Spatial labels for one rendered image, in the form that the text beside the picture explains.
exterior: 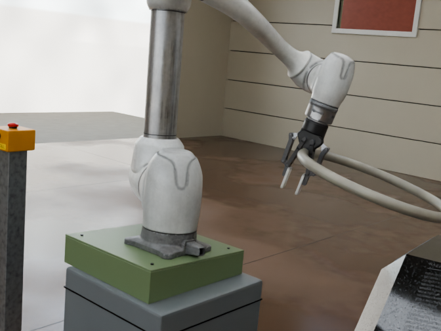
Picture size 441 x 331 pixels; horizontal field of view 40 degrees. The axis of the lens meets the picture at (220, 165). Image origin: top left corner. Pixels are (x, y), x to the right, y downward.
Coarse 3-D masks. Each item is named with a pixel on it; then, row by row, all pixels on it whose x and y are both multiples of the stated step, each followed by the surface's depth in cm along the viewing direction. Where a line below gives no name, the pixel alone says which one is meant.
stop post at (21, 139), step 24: (0, 144) 223; (24, 144) 226; (0, 168) 228; (24, 168) 230; (0, 192) 230; (24, 192) 232; (0, 216) 231; (24, 216) 234; (0, 240) 233; (0, 264) 234; (0, 288) 236; (0, 312) 237
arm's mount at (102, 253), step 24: (72, 240) 170; (96, 240) 168; (120, 240) 171; (216, 240) 182; (72, 264) 170; (96, 264) 163; (120, 264) 156; (144, 264) 152; (168, 264) 154; (192, 264) 159; (216, 264) 167; (240, 264) 175; (120, 288) 157; (144, 288) 150; (168, 288) 154; (192, 288) 161
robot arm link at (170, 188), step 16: (160, 160) 162; (176, 160) 162; (192, 160) 164; (144, 176) 168; (160, 176) 161; (176, 176) 161; (192, 176) 163; (144, 192) 165; (160, 192) 161; (176, 192) 160; (192, 192) 163; (144, 208) 165; (160, 208) 161; (176, 208) 161; (192, 208) 163; (144, 224) 166; (160, 224) 162; (176, 224) 162; (192, 224) 165
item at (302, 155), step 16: (304, 160) 171; (336, 160) 199; (352, 160) 201; (320, 176) 165; (336, 176) 161; (384, 176) 200; (352, 192) 158; (368, 192) 157; (416, 192) 193; (400, 208) 156; (416, 208) 157
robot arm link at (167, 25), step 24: (168, 0) 173; (168, 24) 175; (168, 48) 176; (168, 72) 177; (168, 96) 178; (144, 120) 182; (168, 120) 180; (144, 144) 179; (168, 144) 179; (144, 168) 177
